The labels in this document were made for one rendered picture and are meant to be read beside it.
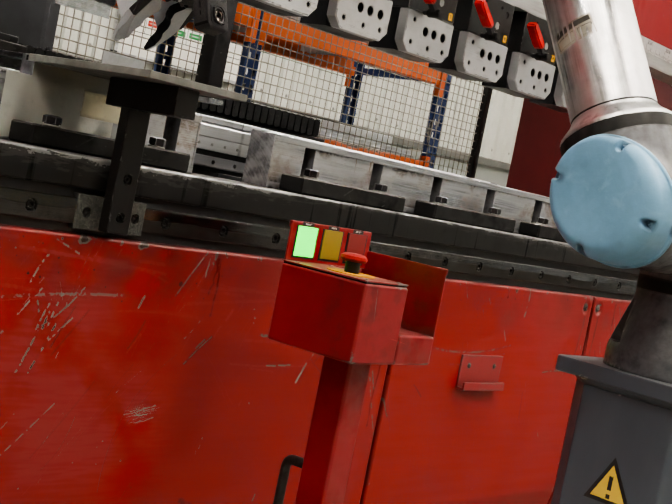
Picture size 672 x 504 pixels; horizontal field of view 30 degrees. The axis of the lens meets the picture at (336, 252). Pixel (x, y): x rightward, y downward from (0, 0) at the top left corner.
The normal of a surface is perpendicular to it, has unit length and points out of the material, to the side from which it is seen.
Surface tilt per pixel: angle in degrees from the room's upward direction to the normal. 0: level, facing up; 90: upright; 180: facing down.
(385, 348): 90
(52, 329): 90
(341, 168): 90
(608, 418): 90
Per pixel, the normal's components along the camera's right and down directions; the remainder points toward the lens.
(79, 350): 0.75, 0.18
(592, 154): -0.69, 0.02
